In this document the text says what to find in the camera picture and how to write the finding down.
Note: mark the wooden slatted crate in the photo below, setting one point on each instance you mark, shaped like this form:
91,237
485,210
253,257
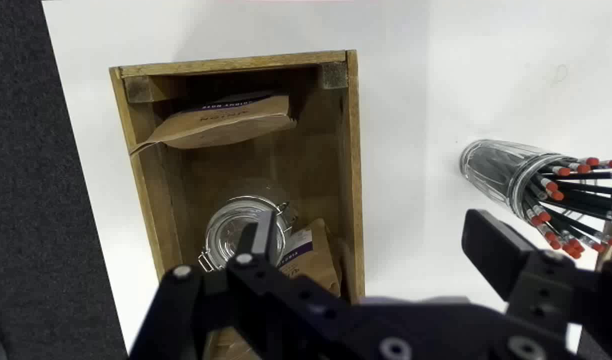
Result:
350,167

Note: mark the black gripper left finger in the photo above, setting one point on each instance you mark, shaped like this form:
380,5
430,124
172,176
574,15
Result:
253,306

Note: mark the clear glass jar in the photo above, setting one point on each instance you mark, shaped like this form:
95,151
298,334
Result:
226,231

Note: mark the mesh pencil cup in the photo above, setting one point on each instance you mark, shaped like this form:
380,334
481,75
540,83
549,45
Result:
498,170

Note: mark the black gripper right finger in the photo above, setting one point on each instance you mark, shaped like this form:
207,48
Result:
518,266

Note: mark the brown paper packet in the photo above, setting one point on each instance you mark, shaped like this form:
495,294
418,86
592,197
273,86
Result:
317,257
219,126

